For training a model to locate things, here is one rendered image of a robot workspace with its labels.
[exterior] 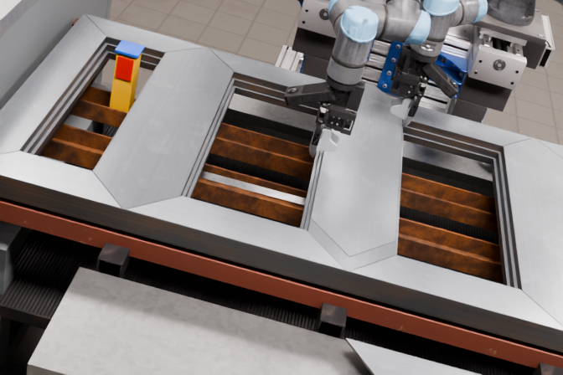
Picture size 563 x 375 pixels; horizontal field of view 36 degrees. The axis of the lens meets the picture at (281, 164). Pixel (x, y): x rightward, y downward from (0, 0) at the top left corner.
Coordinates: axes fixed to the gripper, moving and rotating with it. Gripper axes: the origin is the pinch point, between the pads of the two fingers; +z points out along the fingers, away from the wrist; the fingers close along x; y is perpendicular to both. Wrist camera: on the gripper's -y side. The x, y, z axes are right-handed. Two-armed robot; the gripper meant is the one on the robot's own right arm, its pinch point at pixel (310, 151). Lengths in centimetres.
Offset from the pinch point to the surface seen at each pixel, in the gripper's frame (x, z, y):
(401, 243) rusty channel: -2.0, 16.7, 26.6
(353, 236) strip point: -25.9, 0.9, 12.2
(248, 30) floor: 235, 87, -39
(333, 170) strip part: -4.1, 0.8, 5.8
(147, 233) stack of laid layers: -36.9, 5.1, -27.3
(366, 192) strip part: -9.3, 0.8, 13.9
